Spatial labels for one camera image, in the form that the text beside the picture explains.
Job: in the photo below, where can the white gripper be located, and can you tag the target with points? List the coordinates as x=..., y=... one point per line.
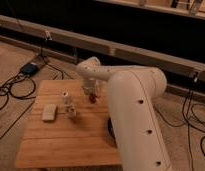
x=90, y=86

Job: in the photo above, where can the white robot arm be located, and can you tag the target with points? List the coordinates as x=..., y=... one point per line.
x=130, y=91

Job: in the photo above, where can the white sponge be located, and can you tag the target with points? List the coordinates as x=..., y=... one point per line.
x=49, y=112

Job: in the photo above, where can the white salt shaker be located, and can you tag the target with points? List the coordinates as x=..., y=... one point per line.
x=68, y=104

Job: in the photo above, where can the black bowl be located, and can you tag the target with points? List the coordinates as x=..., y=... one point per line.
x=110, y=128

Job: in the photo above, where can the wooden table board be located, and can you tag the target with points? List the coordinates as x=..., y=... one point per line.
x=67, y=142

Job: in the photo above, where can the long wooden beam rail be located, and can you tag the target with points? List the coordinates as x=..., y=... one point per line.
x=166, y=62

